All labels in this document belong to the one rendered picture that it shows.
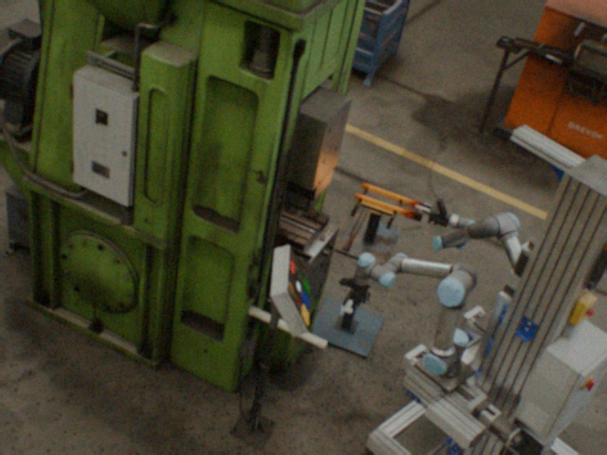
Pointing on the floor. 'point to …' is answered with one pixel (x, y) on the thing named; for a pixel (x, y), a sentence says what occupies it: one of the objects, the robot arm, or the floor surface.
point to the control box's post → (266, 365)
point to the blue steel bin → (379, 34)
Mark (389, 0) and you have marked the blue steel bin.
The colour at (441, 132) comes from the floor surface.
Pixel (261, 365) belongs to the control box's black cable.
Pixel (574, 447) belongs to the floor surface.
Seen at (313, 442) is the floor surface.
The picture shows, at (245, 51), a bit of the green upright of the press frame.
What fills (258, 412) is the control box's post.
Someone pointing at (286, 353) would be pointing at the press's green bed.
